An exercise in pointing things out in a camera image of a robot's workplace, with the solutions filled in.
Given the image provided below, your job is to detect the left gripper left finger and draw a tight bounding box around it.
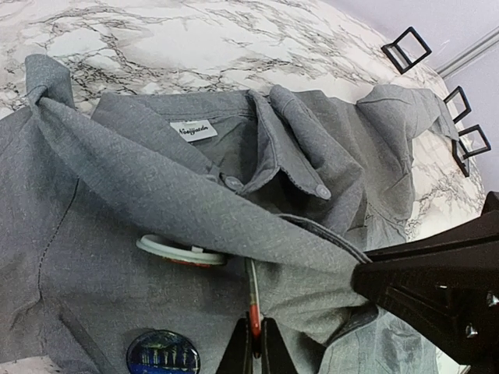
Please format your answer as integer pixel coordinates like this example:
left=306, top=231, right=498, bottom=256
left=216, top=317, right=253, bottom=374

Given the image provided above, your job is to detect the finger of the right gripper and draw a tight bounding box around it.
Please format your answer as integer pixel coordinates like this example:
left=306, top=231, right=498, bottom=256
left=352, top=192, right=498, bottom=369

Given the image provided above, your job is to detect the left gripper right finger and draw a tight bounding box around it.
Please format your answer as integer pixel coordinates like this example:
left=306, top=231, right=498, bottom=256
left=260, top=318, right=298, bottom=374

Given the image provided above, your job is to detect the orange portrait brooch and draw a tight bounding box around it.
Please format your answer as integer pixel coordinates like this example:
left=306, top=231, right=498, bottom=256
left=245, top=258, right=261, bottom=358

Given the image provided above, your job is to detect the grey button-up shirt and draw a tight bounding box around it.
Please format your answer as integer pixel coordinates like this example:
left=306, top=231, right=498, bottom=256
left=1, top=55, right=457, bottom=373

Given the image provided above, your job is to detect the blue night scene brooch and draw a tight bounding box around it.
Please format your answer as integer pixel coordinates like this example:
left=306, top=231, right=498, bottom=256
left=126, top=330, right=201, bottom=374

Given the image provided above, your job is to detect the teal and gold brooch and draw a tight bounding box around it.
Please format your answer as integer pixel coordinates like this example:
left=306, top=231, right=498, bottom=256
left=136, top=234, right=227, bottom=267

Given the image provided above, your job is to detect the black display frame front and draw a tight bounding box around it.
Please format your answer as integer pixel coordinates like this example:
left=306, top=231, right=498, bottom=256
left=452, top=125, right=491, bottom=178

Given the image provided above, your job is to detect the black display frame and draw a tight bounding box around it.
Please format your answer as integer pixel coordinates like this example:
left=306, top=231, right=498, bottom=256
left=444, top=86, right=472, bottom=124
left=452, top=125, right=491, bottom=178
left=381, top=26, right=432, bottom=75

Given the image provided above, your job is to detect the black display frame middle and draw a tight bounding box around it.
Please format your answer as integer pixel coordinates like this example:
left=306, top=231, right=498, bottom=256
left=444, top=86, right=472, bottom=124

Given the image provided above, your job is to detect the black display frame back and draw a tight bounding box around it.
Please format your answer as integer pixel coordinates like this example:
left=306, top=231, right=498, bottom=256
left=381, top=26, right=432, bottom=75

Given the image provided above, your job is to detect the right aluminium frame post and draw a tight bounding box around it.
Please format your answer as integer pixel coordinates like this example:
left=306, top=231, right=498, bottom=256
left=437, top=27, right=499, bottom=79

